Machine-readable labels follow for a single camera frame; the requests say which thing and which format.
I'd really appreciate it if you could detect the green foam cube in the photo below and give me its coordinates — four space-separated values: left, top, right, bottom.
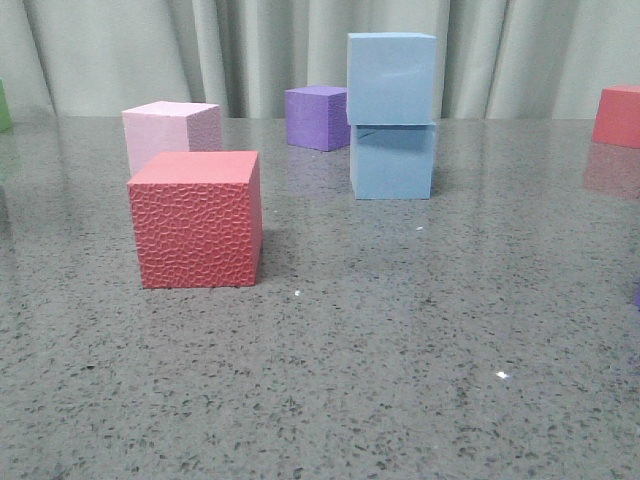
0 80 13 132

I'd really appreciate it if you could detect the red foam cube right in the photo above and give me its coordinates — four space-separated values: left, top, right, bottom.
592 85 640 148

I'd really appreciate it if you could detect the grey-green curtain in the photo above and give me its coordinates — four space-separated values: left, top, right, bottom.
1 1 639 119

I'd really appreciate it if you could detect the purple foam cube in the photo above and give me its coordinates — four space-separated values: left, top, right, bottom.
285 86 351 151

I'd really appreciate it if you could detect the pink foam cube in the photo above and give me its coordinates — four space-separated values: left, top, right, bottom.
122 101 222 176

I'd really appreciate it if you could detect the light blue foam cube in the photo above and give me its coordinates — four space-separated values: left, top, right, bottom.
350 124 437 200
347 32 437 126

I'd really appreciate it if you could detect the red foam cube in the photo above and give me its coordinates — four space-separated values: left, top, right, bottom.
592 85 640 148
127 151 263 288

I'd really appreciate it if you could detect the red foam cube front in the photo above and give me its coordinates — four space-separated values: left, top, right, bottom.
127 151 263 288

